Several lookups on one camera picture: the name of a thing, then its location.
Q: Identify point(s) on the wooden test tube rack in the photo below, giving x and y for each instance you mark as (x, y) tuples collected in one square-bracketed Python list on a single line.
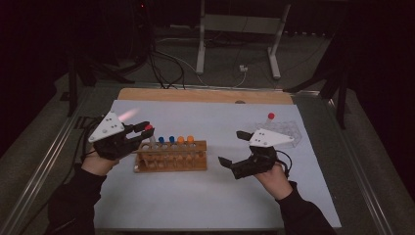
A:
[(176, 164)]

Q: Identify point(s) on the orange cap test tube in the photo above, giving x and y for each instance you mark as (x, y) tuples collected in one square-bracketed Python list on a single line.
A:
[(190, 139), (180, 139)]

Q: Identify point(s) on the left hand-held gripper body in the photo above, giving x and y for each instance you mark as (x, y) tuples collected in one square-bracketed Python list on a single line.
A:
[(109, 130)]

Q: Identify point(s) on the white table cover sheet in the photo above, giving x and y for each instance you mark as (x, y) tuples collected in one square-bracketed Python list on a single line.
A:
[(208, 196)]

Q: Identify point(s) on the dark equipment tower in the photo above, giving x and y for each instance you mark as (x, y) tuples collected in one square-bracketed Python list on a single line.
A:
[(142, 19)]

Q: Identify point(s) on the clear plastic tube rack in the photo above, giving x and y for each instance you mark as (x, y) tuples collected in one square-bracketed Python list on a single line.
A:
[(288, 129)]

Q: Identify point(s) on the wooden table board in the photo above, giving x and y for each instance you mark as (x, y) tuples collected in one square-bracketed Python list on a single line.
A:
[(195, 95)]

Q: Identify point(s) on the black stand legs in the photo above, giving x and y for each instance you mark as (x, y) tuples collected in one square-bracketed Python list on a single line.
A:
[(72, 94), (341, 107)]

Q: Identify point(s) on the white metal stand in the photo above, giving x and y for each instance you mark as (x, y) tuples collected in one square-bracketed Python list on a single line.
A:
[(239, 24)]

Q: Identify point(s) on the red cap test tube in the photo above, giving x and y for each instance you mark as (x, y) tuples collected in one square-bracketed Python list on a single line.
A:
[(148, 127), (271, 116)]

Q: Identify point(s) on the person's right hand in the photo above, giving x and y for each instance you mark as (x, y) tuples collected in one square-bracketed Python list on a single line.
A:
[(275, 181)]

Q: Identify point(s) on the person's left hand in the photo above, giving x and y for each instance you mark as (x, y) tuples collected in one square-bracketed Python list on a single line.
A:
[(98, 166)]

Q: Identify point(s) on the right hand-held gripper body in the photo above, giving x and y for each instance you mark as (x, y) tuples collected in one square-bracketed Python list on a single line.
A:
[(267, 138)]

